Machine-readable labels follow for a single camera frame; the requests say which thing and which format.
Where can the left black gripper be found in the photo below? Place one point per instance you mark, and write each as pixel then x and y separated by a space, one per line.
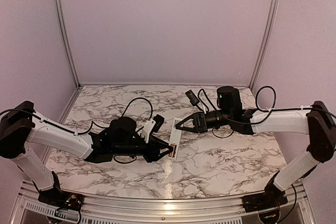
pixel 153 154

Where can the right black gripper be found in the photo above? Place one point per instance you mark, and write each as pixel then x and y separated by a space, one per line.
pixel 202 128

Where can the orange AAA battery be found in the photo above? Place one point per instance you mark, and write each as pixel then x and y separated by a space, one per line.
pixel 172 153

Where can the white remote control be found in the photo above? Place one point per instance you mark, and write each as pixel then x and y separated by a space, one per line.
pixel 175 137

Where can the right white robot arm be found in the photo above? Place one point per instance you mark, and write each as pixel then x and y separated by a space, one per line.
pixel 315 121

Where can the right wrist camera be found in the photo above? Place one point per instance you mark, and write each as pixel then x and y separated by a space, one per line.
pixel 192 98

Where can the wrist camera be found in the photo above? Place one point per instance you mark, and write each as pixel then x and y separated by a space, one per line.
pixel 158 121
pixel 192 98

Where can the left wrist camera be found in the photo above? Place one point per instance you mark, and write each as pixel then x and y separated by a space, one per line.
pixel 158 121

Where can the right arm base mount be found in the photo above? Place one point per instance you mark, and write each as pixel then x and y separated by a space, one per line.
pixel 262 201

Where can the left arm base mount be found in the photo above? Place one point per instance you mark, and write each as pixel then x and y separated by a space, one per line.
pixel 61 198

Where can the front aluminium rail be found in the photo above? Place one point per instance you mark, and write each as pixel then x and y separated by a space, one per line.
pixel 108 209

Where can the right aluminium frame post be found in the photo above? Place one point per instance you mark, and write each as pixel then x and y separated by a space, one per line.
pixel 271 17

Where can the aluminium frame post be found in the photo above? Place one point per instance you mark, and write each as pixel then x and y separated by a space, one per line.
pixel 271 17
pixel 66 43

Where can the left aluminium frame post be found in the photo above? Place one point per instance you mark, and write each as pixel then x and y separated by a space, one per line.
pixel 66 43

